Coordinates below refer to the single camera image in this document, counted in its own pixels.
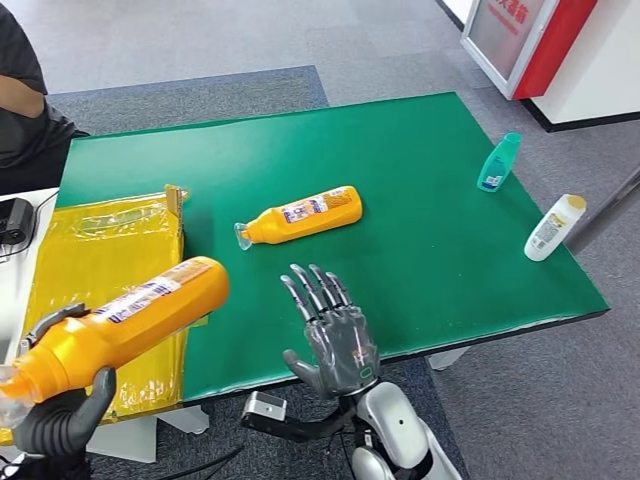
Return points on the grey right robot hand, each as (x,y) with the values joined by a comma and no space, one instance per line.
(340,351)

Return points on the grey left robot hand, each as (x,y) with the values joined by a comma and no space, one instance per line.
(60,420)

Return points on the orange bottle with clear cap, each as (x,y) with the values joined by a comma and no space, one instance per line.
(280,228)
(125,324)

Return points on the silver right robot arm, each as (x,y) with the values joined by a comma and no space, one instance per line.
(395,417)

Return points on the ribbed grey left robot arm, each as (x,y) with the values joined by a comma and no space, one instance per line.
(45,469)

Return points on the person's forearm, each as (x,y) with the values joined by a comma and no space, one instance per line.
(17,96)

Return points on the small teal bottle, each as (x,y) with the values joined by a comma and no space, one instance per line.
(500,161)

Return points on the white bottle with yellow cap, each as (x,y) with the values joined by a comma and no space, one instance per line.
(552,228)

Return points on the white table foot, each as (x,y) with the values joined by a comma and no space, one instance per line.
(145,437)
(447,360)

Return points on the green table mat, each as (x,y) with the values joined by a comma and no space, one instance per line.
(400,166)

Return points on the black device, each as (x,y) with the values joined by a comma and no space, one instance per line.
(15,220)

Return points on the person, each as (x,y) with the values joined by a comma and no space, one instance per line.
(30,146)

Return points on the grey metal pole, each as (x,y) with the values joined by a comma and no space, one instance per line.
(605,205)

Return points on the red and white display stand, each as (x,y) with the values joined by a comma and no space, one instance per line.
(545,50)

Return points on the black camera bracket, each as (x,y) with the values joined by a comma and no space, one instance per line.
(310,430)

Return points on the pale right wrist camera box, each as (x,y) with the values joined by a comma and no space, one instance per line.
(264,407)

